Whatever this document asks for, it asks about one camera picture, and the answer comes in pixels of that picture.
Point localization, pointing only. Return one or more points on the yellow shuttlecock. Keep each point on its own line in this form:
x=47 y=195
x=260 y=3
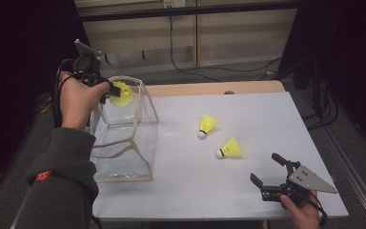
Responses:
x=232 y=149
x=125 y=95
x=208 y=123

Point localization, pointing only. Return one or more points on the beige wooden cabinet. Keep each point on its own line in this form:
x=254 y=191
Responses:
x=235 y=38

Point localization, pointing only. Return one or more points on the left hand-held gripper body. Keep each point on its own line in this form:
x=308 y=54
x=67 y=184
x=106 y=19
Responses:
x=87 y=65

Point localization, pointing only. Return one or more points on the clear bag with beige trim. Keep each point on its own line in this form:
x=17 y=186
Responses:
x=124 y=149

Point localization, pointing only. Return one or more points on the black stand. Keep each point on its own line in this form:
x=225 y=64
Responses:
x=52 y=120
x=317 y=95

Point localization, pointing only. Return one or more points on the metal floor rail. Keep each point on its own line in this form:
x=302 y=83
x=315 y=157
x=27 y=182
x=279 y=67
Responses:
x=64 y=124
x=357 y=178

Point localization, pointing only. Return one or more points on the person's right hand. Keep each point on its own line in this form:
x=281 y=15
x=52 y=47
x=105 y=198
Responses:
x=305 y=218

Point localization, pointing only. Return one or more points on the black metal bar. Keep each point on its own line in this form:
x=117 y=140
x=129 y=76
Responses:
x=139 y=14

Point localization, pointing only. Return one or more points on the person's left hand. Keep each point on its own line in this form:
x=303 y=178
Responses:
x=76 y=101

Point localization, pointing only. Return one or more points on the white table mat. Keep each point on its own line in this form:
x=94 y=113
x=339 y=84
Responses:
x=235 y=191

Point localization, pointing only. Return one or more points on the dark curtain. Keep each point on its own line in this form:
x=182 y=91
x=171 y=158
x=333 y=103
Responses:
x=355 y=63
x=19 y=63

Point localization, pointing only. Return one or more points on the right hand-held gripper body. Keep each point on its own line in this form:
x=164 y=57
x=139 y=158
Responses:
x=308 y=180

